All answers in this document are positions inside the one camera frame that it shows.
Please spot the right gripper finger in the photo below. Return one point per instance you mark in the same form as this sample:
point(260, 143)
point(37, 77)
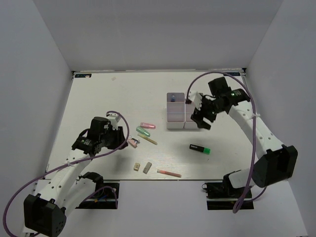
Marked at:
point(207, 123)
point(198, 119)

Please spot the green translucent tube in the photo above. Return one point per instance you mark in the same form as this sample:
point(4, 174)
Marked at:
point(142, 131)

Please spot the white organizer bin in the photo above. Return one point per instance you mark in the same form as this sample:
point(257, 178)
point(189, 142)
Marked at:
point(175, 111)
point(189, 110)

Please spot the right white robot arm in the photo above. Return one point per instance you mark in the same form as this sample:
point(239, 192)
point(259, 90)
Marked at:
point(272, 161)

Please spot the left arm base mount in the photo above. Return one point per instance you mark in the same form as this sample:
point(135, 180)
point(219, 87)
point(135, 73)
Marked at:
point(107, 198)

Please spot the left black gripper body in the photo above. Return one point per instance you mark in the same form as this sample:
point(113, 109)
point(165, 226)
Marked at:
point(112, 137)

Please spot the orange marker pen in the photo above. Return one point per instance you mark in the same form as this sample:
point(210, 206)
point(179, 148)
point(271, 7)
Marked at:
point(169, 173)

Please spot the grey eraser block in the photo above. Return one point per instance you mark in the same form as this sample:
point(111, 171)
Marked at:
point(147, 167)

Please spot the yellow marker pen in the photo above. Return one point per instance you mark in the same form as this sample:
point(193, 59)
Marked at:
point(147, 139)

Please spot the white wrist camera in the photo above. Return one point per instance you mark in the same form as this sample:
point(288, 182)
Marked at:
point(114, 119)
point(194, 97)

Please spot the blue table label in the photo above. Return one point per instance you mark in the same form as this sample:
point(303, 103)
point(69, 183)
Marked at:
point(235, 74)
point(83, 75)

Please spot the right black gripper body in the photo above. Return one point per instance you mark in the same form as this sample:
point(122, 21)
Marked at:
point(209, 109)

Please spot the black green highlighter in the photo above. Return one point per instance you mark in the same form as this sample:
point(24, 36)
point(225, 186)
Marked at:
point(200, 149)

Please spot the tan small eraser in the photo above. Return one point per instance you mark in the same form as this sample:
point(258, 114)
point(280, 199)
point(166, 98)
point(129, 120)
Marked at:
point(136, 167)

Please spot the left white organizer bin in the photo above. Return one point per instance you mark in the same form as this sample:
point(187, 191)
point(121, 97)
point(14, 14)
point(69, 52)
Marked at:
point(175, 111)

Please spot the left blue table label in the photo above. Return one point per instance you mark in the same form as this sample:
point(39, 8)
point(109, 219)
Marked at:
point(83, 75)

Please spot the right white organizer bin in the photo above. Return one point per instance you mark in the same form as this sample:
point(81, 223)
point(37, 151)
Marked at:
point(189, 110)

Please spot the right blue table label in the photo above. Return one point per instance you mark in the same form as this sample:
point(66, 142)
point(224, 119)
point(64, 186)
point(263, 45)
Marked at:
point(235, 74)

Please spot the pink translucent tube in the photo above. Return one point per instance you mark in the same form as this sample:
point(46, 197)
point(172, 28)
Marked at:
point(147, 125)

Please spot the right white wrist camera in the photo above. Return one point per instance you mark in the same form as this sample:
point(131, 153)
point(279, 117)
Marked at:
point(194, 97)

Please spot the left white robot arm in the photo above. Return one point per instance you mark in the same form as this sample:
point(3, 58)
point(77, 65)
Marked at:
point(47, 211)

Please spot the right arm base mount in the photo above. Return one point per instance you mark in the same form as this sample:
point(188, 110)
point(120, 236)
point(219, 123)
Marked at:
point(219, 199)

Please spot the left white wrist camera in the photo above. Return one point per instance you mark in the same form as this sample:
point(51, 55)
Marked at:
point(114, 119)

